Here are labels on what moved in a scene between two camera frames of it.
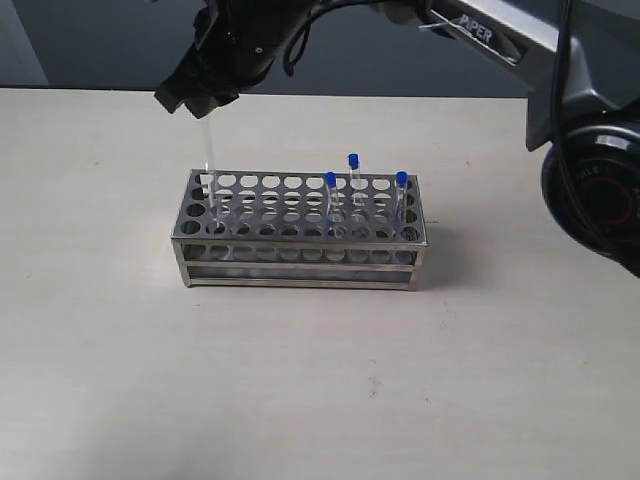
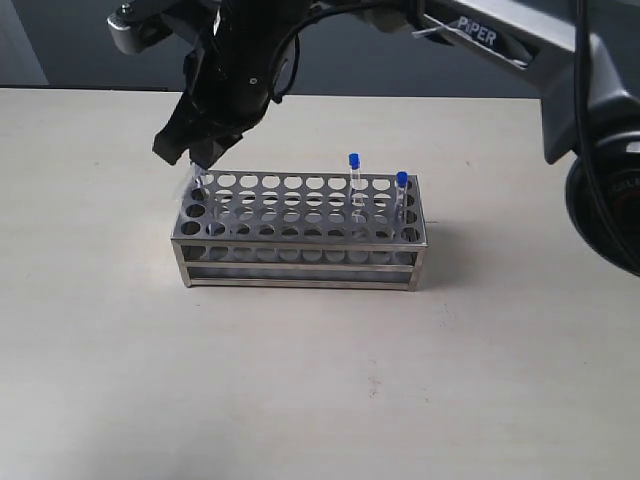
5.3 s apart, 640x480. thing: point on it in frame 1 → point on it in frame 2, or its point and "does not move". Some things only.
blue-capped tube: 332,205 → 196,181
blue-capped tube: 402,179 does not move
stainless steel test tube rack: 237,226 does not move
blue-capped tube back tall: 355,185 does not move
